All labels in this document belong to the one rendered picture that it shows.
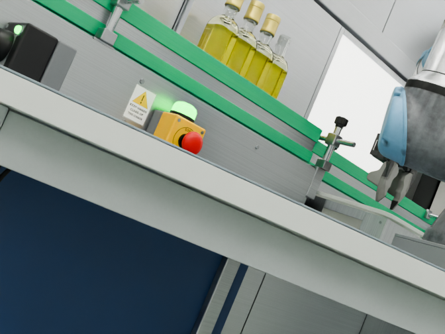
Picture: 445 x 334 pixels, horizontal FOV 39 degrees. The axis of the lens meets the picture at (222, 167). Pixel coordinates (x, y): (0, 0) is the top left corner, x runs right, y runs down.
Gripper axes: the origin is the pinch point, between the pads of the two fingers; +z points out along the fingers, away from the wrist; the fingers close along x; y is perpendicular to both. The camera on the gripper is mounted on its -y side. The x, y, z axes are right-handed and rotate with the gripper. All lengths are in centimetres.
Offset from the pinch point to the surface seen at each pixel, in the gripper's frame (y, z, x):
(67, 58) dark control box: 1, 6, 80
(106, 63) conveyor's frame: 9, 3, 70
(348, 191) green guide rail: 22.6, -1.8, -13.2
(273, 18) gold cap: 24.2, -27.5, 30.9
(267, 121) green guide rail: 12.2, -3.9, 31.0
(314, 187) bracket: 10.6, 3.5, 12.2
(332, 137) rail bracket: 10.6, -8.1, 13.0
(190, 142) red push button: -1, 9, 56
